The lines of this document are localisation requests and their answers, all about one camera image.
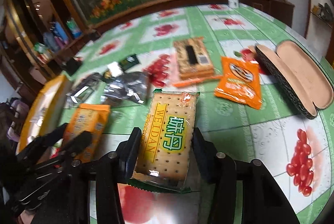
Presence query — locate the Weidan cracker pack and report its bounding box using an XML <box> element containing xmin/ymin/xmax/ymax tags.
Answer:
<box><xmin>129</xmin><ymin>89</ymin><xmax>200</xmax><ymax>193</ymax></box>

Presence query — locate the orange sunflower seed packet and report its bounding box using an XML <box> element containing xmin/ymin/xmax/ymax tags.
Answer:
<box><xmin>214</xmin><ymin>57</ymin><xmax>262</xmax><ymax>110</ymax></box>

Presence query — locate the orange yellow cracker box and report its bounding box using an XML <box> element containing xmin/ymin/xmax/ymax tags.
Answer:
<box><xmin>62</xmin><ymin>104</ymin><xmax>110</xmax><ymax>163</ymax></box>

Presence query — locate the yellow white storage box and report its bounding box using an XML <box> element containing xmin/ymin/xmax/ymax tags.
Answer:
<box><xmin>16</xmin><ymin>75</ymin><xmax>72</xmax><ymax>153</ymax></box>

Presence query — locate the silver foil snack bag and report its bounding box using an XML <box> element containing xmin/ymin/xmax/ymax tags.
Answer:
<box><xmin>65</xmin><ymin>72</ymin><xmax>102</xmax><ymax>108</ymax></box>

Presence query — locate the crumpled silver foil bag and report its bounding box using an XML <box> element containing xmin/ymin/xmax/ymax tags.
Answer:
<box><xmin>100</xmin><ymin>71</ymin><xmax>149</xmax><ymax>106</ymax></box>

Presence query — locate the blue white small packet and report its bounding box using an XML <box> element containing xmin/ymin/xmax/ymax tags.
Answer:
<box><xmin>108</xmin><ymin>62</ymin><xmax>123</xmax><ymax>77</ymax></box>

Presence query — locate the dark green cracker packet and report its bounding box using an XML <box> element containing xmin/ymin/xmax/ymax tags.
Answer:
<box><xmin>118</xmin><ymin>54</ymin><xmax>140</xmax><ymax>72</ymax></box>

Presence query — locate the black container on table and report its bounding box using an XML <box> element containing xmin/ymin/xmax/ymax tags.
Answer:
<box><xmin>61</xmin><ymin>57</ymin><xmax>82</xmax><ymax>76</ymax></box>

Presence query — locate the open beige glasses case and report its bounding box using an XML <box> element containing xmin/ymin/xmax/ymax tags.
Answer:
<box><xmin>255</xmin><ymin>40</ymin><xmax>333</xmax><ymax>119</ymax></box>

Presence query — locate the brown patterned biscuit pack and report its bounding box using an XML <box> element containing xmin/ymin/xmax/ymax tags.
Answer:
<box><xmin>172</xmin><ymin>37</ymin><xmax>223</xmax><ymax>88</ymax></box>

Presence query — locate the blue bottle on shelf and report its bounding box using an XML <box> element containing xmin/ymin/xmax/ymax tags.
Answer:
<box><xmin>54</xmin><ymin>22</ymin><xmax>69</xmax><ymax>44</ymax></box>

